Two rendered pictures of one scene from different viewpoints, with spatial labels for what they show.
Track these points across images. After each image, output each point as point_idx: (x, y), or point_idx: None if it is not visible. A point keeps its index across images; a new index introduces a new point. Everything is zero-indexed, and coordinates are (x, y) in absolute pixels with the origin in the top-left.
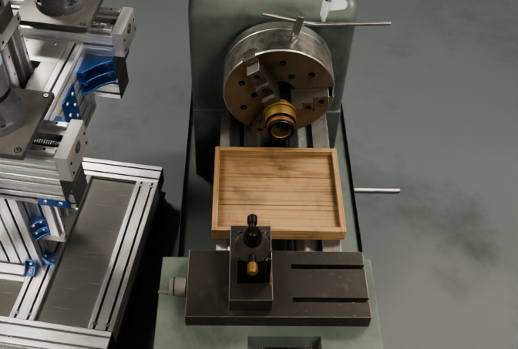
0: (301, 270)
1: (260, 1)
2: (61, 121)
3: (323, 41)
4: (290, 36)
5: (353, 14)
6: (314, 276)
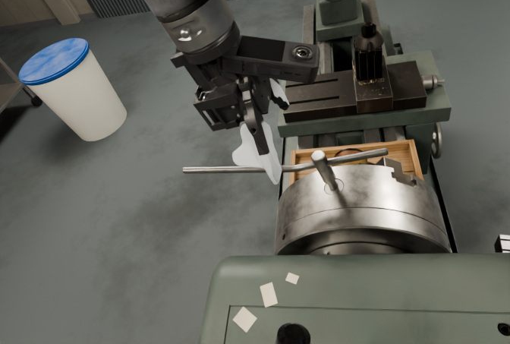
0: (331, 96)
1: (401, 266)
2: None
3: (283, 240)
4: (336, 194)
5: (223, 259)
6: (322, 93)
